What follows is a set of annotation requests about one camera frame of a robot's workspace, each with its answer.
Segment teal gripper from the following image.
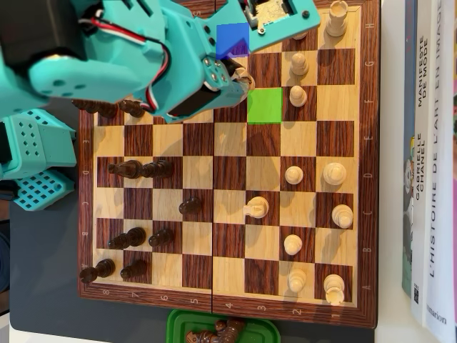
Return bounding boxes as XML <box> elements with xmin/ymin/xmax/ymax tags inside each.
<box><xmin>156</xmin><ymin>56</ymin><xmax>251</xmax><ymax>124</ymax></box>

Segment white chess knight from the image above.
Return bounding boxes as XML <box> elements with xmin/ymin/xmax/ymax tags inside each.
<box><xmin>233</xmin><ymin>67</ymin><xmax>256</xmax><ymax>92</ymax></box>
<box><xmin>243</xmin><ymin>196</ymin><xmax>270</xmax><ymax>219</ymax></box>

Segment dark brown chess pawn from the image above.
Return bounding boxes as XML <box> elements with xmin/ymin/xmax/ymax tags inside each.
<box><xmin>119</xmin><ymin>99</ymin><xmax>146</xmax><ymax>119</ymax></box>
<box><xmin>178</xmin><ymin>197</ymin><xmax>203</xmax><ymax>217</ymax></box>
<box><xmin>148</xmin><ymin>228</ymin><xmax>175</xmax><ymax>249</ymax></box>
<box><xmin>119</xmin><ymin>259</ymin><xmax>148</xmax><ymax>281</ymax></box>

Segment white chess rook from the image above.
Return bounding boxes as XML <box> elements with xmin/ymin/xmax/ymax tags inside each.
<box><xmin>324</xmin><ymin>0</ymin><xmax>349</xmax><ymax>38</ymax></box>
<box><xmin>323</xmin><ymin>273</ymin><xmax>346</xmax><ymax>307</ymax></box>

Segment dark brown chess bishop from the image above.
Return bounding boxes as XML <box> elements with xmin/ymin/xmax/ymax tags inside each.
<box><xmin>71</xmin><ymin>99</ymin><xmax>119</xmax><ymax>119</ymax></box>
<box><xmin>139</xmin><ymin>159</ymin><xmax>174</xmax><ymax>179</ymax></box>

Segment white chess queen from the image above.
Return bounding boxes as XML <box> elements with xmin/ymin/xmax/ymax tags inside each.
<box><xmin>322</xmin><ymin>162</ymin><xmax>348</xmax><ymax>187</ymax></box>

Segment white chess bishop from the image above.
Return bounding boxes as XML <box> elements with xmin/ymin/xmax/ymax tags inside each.
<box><xmin>331</xmin><ymin>204</ymin><xmax>354</xmax><ymax>230</ymax></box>

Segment dark brown chess knight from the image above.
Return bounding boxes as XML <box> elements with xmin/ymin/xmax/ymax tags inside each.
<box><xmin>107</xmin><ymin>227</ymin><xmax>147</xmax><ymax>250</ymax></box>

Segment dark brown chess rook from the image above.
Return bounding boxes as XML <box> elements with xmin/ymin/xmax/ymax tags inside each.
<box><xmin>79</xmin><ymin>258</ymin><xmax>116</xmax><ymax>285</ymax></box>

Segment dark brown chess piece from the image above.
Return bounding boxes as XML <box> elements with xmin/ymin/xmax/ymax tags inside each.
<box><xmin>184</xmin><ymin>330</ymin><xmax>219</xmax><ymax>343</ymax></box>
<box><xmin>214</xmin><ymin>318</ymin><xmax>247</xmax><ymax>341</ymax></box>

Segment wooden folding chessboard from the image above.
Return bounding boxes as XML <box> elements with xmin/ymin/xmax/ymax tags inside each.
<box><xmin>77</xmin><ymin>0</ymin><xmax>380</xmax><ymax>329</ymax></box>

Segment thin blue illustrated book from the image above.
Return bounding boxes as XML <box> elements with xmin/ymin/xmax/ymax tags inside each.
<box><xmin>401</xmin><ymin>0</ymin><xmax>418</xmax><ymax>297</ymax></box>

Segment white Gabrielle Chanel book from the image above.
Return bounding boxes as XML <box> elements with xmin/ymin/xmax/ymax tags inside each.
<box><xmin>409</xmin><ymin>0</ymin><xmax>441</xmax><ymax>328</ymax></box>

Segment green plastic tray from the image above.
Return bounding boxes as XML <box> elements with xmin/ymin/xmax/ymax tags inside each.
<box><xmin>166</xmin><ymin>309</ymin><xmax>281</xmax><ymax>343</ymax></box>

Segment black table mat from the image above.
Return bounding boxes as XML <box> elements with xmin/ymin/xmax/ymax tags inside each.
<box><xmin>9</xmin><ymin>96</ymin><xmax>382</xmax><ymax>343</ymax></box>

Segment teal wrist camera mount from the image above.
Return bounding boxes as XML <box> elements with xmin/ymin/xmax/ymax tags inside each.
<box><xmin>242</xmin><ymin>0</ymin><xmax>321</xmax><ymax>51</ymax></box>

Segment red white black servo cable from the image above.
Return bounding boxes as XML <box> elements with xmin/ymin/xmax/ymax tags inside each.
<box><xmin>77</xmin><ymin>9</ymin><xmax>171</xmax><ymax>111</ymax></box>

